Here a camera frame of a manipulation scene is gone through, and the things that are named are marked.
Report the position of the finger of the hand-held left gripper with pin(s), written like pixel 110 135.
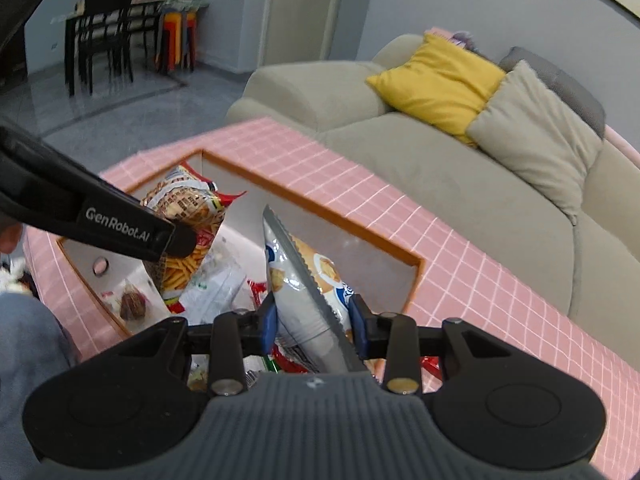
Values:
pixel 180 245

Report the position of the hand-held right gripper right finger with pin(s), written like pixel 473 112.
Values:
pixel 357 325

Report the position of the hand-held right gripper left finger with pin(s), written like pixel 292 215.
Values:
pixel 268 327

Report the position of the orange fries snack bag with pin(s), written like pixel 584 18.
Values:
pixel 195 200

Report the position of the white long snack packet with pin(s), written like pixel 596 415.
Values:
pixel 215 285

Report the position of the silver chip bag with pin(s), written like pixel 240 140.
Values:
pixel 300 280

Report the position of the orange cardboard box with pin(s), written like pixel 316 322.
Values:
pixel 350 255

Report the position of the red snack packet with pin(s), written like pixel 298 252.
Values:
pixel 256 291

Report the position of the clear packet with brown snack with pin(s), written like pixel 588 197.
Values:
pixel 132 305

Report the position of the black dining chair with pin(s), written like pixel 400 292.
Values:
pixel 105 35

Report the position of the beige sofa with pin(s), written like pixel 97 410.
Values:
pixel 425 160

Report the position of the person's leg in jeans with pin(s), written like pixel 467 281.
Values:
pixel 25 385

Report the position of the stack of colourful stools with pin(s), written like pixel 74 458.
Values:
pixel 175 35

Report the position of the black dining table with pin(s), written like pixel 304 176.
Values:
pixel 150 7

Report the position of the yellow pillow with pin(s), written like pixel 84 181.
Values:
pixel 435 85

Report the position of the beige pillow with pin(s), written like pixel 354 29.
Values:
pixel 535 135

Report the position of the white door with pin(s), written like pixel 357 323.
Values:
pixel 300 10

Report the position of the grey pillow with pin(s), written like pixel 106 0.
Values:
pixel 570 85

